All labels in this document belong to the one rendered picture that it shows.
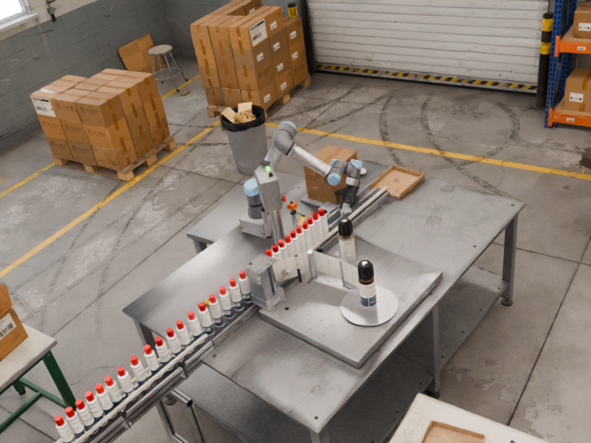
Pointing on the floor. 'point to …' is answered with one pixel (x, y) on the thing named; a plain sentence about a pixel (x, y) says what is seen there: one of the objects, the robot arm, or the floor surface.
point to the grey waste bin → (248, 148)
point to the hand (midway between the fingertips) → (341, 214)
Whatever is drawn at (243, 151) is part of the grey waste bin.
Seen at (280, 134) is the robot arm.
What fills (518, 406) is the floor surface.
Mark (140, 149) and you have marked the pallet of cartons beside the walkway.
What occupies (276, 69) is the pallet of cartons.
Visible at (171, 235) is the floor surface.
